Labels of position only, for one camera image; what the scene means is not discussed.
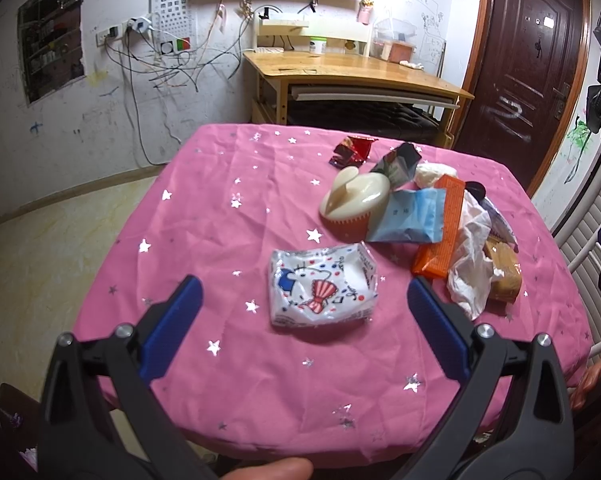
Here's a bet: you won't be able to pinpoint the cream brush with orange base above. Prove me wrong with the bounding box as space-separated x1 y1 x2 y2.
319 167 391 243

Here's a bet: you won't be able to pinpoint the dark wall niche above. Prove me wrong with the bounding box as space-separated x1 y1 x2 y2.
17 0 84 104

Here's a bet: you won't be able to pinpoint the green grey snack packet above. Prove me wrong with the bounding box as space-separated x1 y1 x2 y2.
371 142 421 191

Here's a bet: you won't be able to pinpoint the white power strip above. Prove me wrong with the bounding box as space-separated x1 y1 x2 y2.
95 16 152 48

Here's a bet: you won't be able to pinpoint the eye chart poster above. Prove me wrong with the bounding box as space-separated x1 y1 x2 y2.
150 0 192 55

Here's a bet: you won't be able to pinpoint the gold biscuit packet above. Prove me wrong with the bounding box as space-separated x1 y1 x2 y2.
484 236 523 304

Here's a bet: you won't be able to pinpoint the grey louvered shutter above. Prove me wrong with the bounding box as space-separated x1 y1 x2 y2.
559 180 601 362

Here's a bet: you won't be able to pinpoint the tangled wall cables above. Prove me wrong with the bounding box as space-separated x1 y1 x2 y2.
102 0 262 167

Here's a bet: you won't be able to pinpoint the dark brown round lid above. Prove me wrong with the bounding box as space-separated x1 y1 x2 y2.
465 181 486 203

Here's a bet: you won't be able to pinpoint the pink box on desk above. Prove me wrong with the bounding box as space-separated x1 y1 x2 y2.
380 41 415 64

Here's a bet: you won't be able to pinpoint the orange box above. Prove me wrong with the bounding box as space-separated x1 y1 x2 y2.
411 174 465 280

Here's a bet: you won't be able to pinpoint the wooden desk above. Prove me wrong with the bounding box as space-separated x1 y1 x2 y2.
244 51 474 148

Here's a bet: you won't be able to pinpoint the dark brown door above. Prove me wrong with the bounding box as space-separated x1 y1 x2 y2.
455 0 591 194

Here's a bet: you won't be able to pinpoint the white metal chair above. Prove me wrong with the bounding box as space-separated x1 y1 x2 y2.
555 203 601 363

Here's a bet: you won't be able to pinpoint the white cartoon tissue pack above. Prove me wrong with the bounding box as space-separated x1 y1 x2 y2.
269 242 379 328

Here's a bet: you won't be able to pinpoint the white green jar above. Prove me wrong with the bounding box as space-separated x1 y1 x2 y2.
308 37 328 54

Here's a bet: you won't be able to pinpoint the light blue wrapper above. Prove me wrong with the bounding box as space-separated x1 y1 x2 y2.
366 188 446 244

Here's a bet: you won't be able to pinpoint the left hand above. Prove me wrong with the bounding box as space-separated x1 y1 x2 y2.
221 457 314 480

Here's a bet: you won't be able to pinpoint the pink star tablecloth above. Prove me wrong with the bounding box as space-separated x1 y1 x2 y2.
72 122 595 469

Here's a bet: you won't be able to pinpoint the grey printed sachet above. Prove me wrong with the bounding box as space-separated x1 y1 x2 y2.
481 196 519 252

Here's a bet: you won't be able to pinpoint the red snack wrapper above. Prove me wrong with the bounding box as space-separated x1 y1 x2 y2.
330 136 375 169

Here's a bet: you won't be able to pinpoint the white tissue ball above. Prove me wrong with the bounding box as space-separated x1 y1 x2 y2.
413 162 458 188

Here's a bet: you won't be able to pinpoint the white paper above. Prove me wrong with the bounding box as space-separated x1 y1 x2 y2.
447 191 494 321

